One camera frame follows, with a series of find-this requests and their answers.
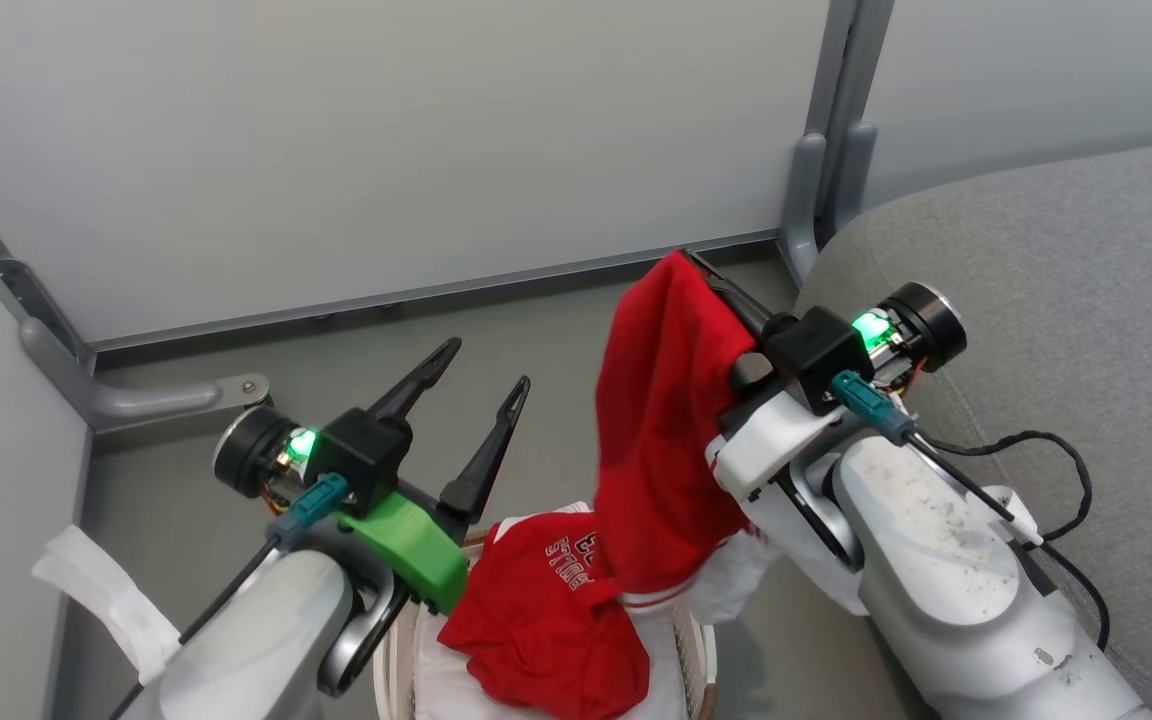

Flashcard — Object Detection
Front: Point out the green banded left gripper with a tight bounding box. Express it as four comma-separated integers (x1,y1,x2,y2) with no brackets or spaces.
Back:
213,337,531,615

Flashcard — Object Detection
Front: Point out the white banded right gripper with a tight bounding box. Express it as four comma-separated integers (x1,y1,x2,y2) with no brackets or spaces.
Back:
683,249,968,503

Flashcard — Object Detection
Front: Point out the red shirt with white trim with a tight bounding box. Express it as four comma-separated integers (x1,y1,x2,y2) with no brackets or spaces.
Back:
436,250,779,720

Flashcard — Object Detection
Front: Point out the white cloth basket liner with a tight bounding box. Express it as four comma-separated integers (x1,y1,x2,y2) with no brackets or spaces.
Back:
414,598,697,720

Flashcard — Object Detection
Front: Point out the white laundry basket brown rim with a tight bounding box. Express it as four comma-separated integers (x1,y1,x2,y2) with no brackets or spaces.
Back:
373,500,719,720

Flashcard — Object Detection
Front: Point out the grey fabric sofa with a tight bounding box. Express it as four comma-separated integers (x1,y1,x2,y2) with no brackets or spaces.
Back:
794,135,1152,720

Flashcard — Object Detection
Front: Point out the grey partition base rail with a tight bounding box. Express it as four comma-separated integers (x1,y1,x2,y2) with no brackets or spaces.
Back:
89,229,785,353

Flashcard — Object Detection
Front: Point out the black cable with teal plug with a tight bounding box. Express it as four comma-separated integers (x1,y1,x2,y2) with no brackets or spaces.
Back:
830,369,1114,653
106,472,350,720

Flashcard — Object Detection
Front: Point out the grey partition post with feet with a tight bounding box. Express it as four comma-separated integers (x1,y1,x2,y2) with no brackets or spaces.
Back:
779,0,897,288

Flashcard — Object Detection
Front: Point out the grey partition foot bracket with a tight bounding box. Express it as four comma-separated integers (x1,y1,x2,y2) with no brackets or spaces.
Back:
20,317,273,434

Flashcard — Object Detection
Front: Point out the white cable clip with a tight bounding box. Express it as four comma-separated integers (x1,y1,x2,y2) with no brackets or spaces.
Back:
980,484,1048,548

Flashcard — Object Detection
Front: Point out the white fabric strap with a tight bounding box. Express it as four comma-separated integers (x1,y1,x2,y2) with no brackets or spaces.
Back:
32,524,183,687

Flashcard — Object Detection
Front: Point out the grey slanted partition post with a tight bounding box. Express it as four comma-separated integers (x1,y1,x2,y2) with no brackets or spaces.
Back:
0,150,95,373

